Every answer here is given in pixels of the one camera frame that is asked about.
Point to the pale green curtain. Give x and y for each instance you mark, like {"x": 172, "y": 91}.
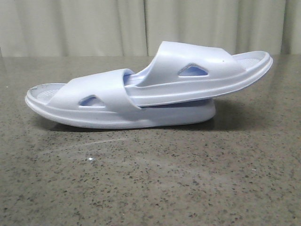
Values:
{"x": 41, "y": 28}

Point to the light blue slipper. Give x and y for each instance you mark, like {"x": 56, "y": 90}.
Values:
{"x": 100, "y": 101}
{"x": 183, "y": 72}

